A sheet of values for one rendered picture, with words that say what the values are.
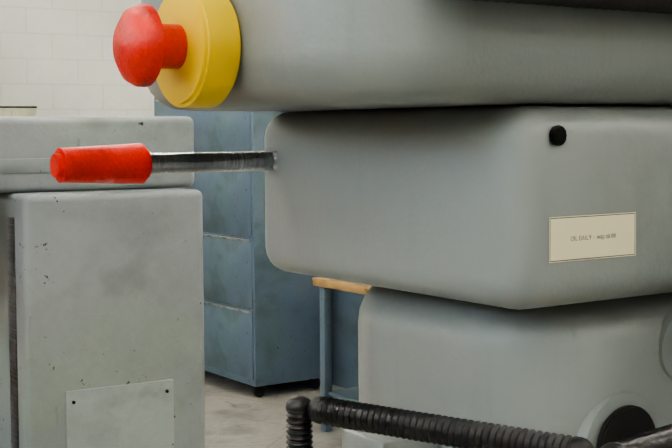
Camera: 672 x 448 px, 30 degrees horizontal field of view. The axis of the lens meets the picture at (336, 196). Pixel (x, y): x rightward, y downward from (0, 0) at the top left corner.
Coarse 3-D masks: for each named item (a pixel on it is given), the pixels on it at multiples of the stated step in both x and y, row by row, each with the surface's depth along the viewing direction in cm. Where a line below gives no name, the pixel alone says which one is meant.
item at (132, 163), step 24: (120, 144) 71; (72, 168) 69; (96, 168) 69; (120, 168) 70; (144, 168) 71; (168, 168) 72; (192, 168) 73; (216, 168) 74; (240, 168) 75; (264, 168) 76
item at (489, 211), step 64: (320, 128) 72; (384, 128) 67; (448, 128) 63; (512, 128) 59; (576, 128) 61; (640, 128) 63; (320, 192) 73; (384, 192) 67; (448, 192) 63; (512, 192) 60; (576, 192) 61; (640, 192) 64; (320, 256) 73; (384, 256) 68; (448, 256) 63; (512, 256) 60; (576, 256) 61; (640, 256) 64
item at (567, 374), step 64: (384, 320) 74; (448, 320) 69; (512, 320) 66; (576, 320) 66; (640, 320) 68; (384, 384) 74; (448, 384) 69; (512, 384) 66; (576, 384) 66; (640, 384) 67
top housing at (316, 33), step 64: (256, 0) 59; (320, 0) 56; (384, 0) 55; (448, 0) 55; (256, 64) 60; (320, 64) 56; (384, 64) 55; (448, 64) 55; (512, 64) 57; (576, 64) 59; (640, 64) 62
